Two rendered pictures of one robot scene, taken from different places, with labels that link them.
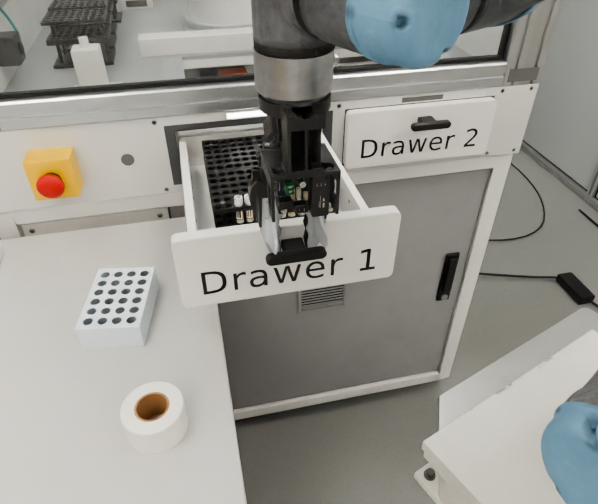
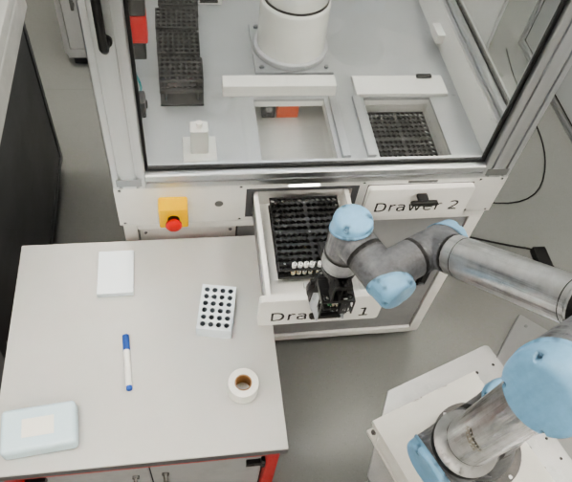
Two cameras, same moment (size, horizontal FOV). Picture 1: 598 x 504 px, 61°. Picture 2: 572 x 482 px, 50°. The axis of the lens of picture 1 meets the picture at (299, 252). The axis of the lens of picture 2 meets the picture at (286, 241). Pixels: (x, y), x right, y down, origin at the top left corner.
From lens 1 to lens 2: 0.86 m
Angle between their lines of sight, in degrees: 16
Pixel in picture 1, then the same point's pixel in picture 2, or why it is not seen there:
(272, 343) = not seen: hidden behind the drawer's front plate
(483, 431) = (401, 420)
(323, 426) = (314, 353)
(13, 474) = (175, 405)
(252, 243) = (302, 303)
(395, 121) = (401, 195)
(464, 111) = (451, 191)
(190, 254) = (269, 306)
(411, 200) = (406, 230)
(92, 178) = (193, 211)
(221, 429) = (275, 395)
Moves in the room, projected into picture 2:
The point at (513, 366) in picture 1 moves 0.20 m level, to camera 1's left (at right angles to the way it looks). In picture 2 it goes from (431, 379) to (349, 367)
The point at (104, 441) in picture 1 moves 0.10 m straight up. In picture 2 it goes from (216, 393) to (216, 376)
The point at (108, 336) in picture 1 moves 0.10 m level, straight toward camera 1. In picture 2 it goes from (212, 333) to (228, 369)
